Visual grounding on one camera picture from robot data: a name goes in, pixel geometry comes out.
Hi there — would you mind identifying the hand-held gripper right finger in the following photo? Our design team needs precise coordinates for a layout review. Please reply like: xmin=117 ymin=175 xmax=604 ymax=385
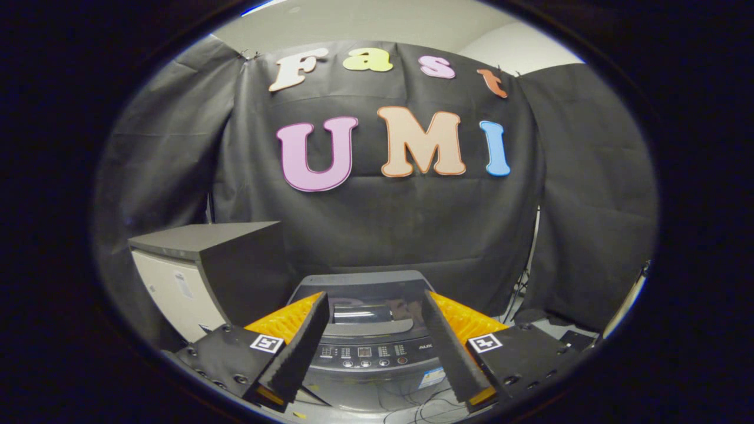
xmin=421 ymin=290 xmax=593 ymax=413

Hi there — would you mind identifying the beige cabinet with dark top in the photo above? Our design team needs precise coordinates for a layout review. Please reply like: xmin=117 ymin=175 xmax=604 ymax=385
xmin=128 ymin=221 xmax=295 ymax=343

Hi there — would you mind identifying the black backdrop cloth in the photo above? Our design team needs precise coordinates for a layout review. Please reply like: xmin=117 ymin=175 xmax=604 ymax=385
xmin=94 ymin=35 xmax=657 ymax=333

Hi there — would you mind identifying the black box on floor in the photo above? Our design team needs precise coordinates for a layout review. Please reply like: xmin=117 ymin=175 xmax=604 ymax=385
xmin=558 ymin=330 xmax=596 ymax=353

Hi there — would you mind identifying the backdrop stand pole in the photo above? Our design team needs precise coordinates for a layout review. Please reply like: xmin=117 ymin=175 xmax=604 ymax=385
xmin=507 ymin=206 xmax=540 ymax=322

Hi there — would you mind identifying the grey washing machine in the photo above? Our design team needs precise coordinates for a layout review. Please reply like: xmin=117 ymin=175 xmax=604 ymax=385
xmin=286 ymin=270 xmax=466 ymax=422

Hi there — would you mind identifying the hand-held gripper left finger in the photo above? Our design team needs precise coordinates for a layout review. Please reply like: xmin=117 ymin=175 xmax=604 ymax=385
xmin=162 ymin=291 xmax=330 ymax=413

